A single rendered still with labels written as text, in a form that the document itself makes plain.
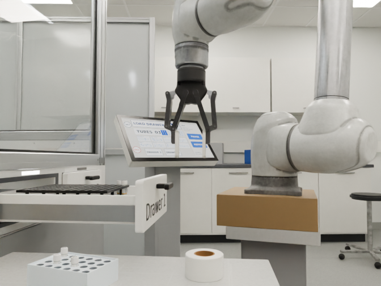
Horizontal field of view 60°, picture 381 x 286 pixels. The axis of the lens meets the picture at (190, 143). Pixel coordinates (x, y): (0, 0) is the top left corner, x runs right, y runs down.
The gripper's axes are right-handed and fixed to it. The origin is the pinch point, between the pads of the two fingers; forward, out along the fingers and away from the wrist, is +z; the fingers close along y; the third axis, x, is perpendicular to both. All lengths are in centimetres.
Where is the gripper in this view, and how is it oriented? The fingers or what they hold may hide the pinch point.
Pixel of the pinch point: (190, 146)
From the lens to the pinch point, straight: 85.7
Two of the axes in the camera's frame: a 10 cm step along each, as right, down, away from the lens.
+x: -1.0, -0.6, -9.9
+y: -9.9, -0.1, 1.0
